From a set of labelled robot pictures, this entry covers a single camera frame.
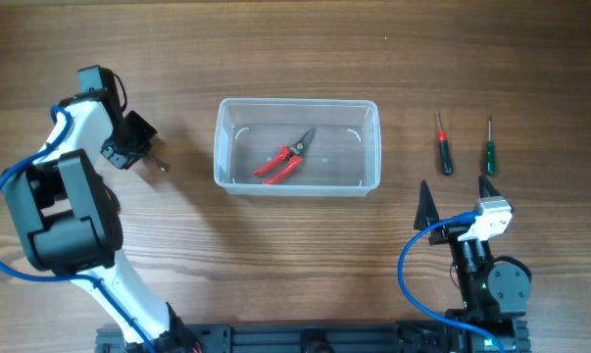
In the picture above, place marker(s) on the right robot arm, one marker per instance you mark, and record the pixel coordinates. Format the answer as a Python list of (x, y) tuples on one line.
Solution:
[(494, 289)]

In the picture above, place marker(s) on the silver L-shaped socket wrench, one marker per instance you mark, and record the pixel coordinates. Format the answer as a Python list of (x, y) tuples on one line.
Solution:
[(163, 167)]

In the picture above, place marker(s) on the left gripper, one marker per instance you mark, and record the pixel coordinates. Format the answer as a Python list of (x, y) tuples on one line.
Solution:
[(125, 159)]

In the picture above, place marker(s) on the green handled screwdriver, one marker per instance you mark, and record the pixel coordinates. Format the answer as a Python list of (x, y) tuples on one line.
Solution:
[(490, 157)]

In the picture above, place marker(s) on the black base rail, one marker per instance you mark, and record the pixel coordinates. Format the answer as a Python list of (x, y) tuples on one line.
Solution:
[(324, 337)]

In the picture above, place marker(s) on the red handled snips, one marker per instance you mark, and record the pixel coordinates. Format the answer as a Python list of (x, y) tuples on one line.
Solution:
[(291, 155)]

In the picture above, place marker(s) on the clear plastic container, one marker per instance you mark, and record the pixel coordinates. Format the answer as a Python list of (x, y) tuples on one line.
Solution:
[(344, 158)]

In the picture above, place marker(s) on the red black screwdriver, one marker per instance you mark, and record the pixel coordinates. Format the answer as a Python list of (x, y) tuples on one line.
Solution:
[(444, 151)]

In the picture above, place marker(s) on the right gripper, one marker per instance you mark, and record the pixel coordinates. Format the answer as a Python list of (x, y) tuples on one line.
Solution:
[(426, 213)]

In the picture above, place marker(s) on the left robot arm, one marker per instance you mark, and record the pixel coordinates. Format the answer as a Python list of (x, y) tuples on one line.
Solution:
[(67, 218)]

